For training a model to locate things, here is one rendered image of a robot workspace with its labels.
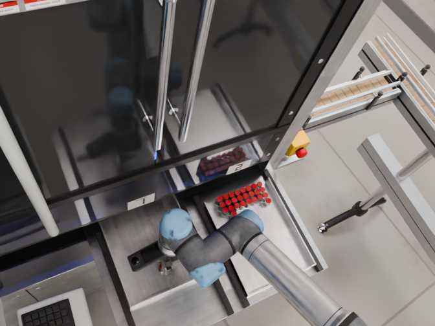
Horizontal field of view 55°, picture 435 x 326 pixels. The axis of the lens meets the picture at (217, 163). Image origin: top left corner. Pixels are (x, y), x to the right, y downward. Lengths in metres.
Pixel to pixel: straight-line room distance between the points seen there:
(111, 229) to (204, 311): 0.39
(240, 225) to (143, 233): 0.46
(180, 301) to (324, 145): 1.76
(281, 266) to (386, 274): 1.72
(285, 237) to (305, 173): 1.24
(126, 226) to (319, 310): 0.71
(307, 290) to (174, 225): 0.33
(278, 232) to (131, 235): 0.50
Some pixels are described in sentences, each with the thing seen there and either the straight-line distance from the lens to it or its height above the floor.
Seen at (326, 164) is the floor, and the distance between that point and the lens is 2.78.
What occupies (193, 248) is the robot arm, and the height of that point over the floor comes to 1.27.
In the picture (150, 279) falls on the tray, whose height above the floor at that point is 0.88.
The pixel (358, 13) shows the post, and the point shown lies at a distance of 1.01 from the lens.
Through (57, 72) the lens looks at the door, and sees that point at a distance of 0.74.
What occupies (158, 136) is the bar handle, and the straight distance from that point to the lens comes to 0.87.
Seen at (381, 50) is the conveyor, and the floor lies 0.93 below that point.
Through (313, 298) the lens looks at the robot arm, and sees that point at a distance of 0.97.
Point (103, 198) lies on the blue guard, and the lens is 1.19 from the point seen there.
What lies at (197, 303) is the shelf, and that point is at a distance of 1.38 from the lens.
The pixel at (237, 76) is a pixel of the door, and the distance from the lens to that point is 0.94.
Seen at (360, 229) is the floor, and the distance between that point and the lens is 2.69.
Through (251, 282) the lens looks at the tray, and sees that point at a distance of 1.42.
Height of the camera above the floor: 2.22
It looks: 60 degrees down
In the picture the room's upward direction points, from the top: 20 degrees clockwise
